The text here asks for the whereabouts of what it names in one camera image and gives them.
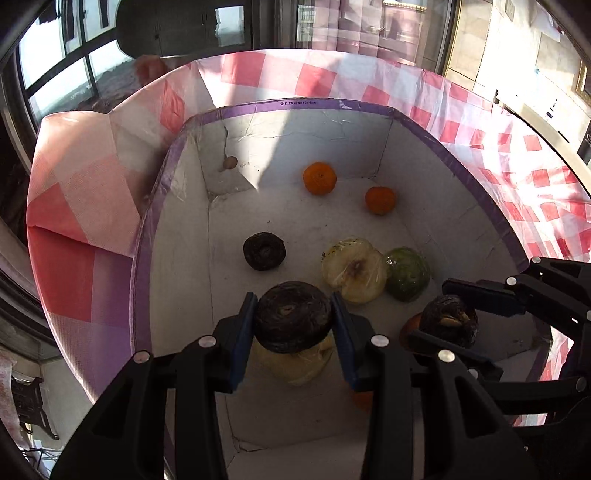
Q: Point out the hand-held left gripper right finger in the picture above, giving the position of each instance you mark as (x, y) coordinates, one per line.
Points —
(344, 339)

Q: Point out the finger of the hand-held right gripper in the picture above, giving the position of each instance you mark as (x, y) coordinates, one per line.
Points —
(489, 295)
(531, 394)

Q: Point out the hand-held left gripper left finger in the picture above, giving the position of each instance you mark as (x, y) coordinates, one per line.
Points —
(242, 339)

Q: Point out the pale yellow fruit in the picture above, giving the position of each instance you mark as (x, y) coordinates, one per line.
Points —
(300, 367)

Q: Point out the yellow-green fruit half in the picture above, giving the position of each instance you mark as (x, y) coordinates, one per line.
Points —
(354, 270)

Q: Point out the green fruit half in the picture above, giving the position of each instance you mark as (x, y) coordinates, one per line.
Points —
(408, 273)

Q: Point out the orange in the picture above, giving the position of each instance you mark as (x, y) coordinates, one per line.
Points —
(319, 177)
(380, 200)

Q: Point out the purple-rimmed cardboard box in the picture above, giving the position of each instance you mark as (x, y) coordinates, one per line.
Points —
(300, 138)

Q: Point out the black box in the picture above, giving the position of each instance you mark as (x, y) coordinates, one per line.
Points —
(584, 147)

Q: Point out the small brown round fruit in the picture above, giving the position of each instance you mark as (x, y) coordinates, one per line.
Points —
(230, 162)

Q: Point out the white table edge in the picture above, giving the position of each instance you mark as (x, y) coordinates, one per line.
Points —
(545, 124)

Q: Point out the red white checkered tablecloth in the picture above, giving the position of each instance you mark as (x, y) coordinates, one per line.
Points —
(74, 221)

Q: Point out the black metal rack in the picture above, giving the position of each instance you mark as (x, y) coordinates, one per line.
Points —
(30, 404)

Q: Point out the pink curtain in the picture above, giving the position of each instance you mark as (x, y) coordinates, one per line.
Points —
(364, 27)

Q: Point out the window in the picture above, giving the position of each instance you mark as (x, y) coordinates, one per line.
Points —
(60, 60)

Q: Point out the framed wall picture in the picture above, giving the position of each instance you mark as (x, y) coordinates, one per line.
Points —
(584, 78)

